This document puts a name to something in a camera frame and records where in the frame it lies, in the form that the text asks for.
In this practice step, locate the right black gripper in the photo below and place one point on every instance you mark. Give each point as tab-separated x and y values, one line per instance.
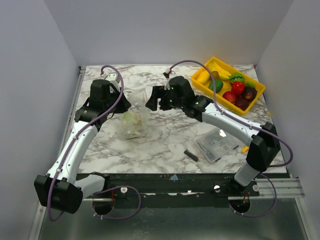
160	97

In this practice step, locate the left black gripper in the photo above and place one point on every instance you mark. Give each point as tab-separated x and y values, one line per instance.
125	104

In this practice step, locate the white toy cauliflower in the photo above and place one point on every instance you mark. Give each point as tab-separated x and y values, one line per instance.
132	125

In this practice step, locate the clear zip top bag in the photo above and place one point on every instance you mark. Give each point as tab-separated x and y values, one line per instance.
138	99

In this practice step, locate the green toy bell pepper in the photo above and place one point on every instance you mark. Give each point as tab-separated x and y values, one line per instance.
218	85

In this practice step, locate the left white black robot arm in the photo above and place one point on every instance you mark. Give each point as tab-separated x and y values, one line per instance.
60	189

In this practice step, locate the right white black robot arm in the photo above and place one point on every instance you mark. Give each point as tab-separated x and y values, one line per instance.
262	140

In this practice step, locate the clear bag of screws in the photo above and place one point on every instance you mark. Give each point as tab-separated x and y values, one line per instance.
216	144

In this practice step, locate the yellow toy mango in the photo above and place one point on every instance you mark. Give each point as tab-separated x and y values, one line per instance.
204	77

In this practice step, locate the brown toy kiwi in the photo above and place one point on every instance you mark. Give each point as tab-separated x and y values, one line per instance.
216	74

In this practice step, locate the black comb-like part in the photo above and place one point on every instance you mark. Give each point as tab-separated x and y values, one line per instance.
191	155

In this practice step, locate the yellow toy banana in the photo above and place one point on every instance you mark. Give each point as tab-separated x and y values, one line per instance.
223	74

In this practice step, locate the red toy apple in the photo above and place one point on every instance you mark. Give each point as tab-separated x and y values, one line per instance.
230	96

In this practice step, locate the green toy watermelon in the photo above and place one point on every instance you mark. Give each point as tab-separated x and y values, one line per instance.
236	77

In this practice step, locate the yellow plastic bin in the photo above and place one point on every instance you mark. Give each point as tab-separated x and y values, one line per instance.
249	81

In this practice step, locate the dark red toy plum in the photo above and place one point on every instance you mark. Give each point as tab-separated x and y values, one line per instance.
242	103

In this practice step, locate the dark purple toy fruit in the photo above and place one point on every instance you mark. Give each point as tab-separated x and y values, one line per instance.
249	94

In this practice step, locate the small yellow object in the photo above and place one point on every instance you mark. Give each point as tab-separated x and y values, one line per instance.
245	149

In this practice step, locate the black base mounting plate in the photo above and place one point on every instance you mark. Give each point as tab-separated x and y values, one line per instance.
175	190

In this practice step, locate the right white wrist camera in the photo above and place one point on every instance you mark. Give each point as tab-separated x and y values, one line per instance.
168	73

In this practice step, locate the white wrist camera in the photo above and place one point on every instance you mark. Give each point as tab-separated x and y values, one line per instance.
111	77
168	73

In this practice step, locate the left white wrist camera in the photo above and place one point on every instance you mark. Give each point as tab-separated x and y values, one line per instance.
111	77

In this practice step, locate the aluminium extrusion rail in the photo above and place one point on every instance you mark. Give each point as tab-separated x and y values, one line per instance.
286	188

